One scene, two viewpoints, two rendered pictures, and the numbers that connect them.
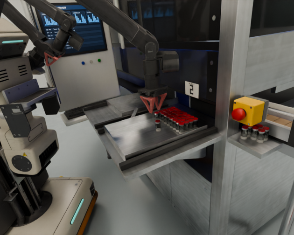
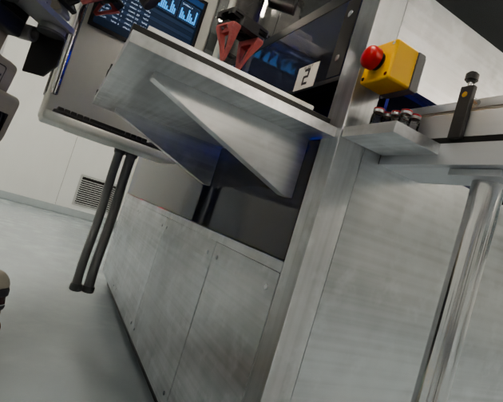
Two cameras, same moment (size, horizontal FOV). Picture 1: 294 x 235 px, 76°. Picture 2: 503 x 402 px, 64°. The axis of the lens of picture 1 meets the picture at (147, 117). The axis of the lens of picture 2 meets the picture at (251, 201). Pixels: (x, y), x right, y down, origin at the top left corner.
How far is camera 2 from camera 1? 64 cm
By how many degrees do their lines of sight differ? 27
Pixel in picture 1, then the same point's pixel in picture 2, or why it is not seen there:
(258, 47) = (425, 10)
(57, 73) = (83, 52)
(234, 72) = (381, 13)
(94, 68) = not seen: hidden behind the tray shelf
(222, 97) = (353, 57)
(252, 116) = (393, 57)
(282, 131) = (442, 122)
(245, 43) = not seen: outside the picture
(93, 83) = not seen: hidden behind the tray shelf
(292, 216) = (443, 337)
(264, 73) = (430, 66)
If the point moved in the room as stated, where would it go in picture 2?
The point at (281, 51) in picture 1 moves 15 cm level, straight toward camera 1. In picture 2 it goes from (461, 52) to (453, 12)
